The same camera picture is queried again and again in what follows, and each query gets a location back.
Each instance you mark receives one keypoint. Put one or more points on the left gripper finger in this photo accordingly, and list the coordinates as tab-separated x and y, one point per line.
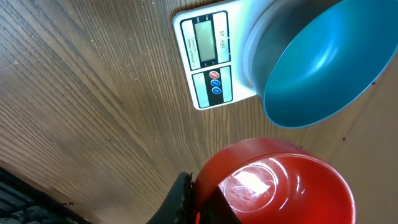
178	204

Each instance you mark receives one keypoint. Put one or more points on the red scoop blue handle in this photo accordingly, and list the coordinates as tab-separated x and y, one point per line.
265	180

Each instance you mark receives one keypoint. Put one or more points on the white digital kitchen scale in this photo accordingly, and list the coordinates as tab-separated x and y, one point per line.
213	41

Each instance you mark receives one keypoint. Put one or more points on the blue bowl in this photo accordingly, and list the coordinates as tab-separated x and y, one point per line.
313	58

